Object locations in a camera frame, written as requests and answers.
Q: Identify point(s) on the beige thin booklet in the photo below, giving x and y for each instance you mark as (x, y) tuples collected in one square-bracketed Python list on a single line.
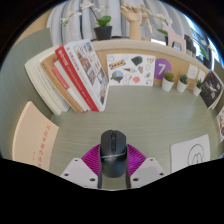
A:
[(33, 136)]

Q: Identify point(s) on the black computer mouse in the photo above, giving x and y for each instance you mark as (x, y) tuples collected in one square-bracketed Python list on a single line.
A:
[(113, 153)]

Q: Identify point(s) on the white sticker sheet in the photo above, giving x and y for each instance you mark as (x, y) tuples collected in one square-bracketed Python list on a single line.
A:
[(130, 70)]

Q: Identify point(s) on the grey-green desk partition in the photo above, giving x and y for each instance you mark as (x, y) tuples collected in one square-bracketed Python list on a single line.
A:
[(16, 83)]

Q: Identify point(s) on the colourful sticker card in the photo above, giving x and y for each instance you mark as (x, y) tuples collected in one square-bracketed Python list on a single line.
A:
[(221, 123)]

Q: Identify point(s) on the photo cover book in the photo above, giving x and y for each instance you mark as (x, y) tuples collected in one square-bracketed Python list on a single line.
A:
[(91, 70)]

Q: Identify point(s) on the white orchid in black pot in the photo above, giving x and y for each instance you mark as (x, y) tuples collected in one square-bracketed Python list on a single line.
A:
[(103, 32)]

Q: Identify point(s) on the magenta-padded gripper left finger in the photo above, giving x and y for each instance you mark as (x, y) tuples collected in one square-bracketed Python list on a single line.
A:
[(78, 170)]

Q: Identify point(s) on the red spine book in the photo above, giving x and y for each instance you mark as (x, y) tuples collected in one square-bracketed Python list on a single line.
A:
[(71, 73)]

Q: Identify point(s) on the white printed mouse pad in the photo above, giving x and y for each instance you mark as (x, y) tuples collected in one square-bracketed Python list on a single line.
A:
[(186, 155)]

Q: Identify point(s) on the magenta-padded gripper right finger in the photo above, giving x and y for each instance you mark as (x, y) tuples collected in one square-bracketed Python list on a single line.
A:
[(148, 170)]

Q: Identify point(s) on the dark framed window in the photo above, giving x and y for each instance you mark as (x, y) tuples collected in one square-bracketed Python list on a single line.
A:
[(200, 30)]

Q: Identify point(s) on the thick white book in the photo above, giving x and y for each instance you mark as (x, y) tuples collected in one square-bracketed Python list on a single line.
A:
[(40, 80)]

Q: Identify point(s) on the white wall socket plate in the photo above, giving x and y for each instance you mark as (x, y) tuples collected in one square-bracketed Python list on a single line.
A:
[(192, 71), (201, 75)]

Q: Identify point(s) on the pink wooden horse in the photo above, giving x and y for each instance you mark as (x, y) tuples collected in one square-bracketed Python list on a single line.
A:
[(175, 36)]

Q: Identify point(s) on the wooden mannequin figure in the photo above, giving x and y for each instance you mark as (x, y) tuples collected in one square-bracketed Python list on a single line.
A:
[(147, 20)]

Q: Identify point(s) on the wooden hand model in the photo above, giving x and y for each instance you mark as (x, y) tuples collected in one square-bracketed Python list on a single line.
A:
[(133, 20)]

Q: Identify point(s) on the grey curtain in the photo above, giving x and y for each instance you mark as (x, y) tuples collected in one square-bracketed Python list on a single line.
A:
[(76, 23)]

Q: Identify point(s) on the black wooden horse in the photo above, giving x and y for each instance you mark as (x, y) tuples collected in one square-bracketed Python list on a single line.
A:
[(190, 43)]

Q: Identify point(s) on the small potted green plant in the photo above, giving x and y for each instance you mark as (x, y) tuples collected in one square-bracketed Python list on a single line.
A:
[(197, 90), (182, 86), (167, 84)]

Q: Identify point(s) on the brown cover book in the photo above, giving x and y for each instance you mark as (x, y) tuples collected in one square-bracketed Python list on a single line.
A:
[(56, 80)]

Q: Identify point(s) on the black cover book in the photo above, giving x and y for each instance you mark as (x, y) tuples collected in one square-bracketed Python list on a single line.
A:
[(211, 90)]

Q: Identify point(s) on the purple round sticker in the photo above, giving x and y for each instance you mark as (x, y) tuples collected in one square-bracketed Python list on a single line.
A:
[(162, 68)]

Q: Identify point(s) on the white orchid plant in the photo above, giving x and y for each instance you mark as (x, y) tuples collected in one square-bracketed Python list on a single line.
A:
[(162, 31)]

